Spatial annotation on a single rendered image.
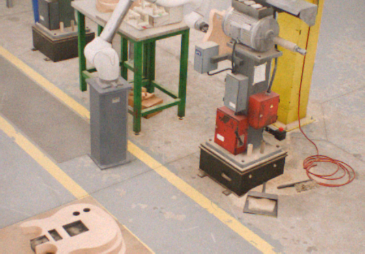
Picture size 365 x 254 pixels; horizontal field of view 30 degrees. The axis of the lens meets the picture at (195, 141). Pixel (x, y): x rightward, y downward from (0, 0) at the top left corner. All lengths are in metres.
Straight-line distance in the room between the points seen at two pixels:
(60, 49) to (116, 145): 2.13
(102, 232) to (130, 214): 1.83
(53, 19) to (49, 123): 1.52
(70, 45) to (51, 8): 0.43
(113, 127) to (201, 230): 1.12
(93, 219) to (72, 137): 2.73
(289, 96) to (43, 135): 2.20
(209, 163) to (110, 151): 0.80
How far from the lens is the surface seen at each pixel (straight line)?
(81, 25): 6.49
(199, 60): 5.01
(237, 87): 5.00
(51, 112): 6.40
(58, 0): 7.36
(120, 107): 5.35
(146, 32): 5.70
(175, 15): 5.91
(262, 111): 5.06
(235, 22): 5.00
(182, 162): 5.67
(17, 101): 6.64
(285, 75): 6.16
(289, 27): 6.00
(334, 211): 5.33
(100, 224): 3.30
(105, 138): 5.42
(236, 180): 5.26
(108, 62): 5.21
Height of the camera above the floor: 3.06
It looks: 31 degrees down
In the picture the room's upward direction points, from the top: 4 degrees clockwise
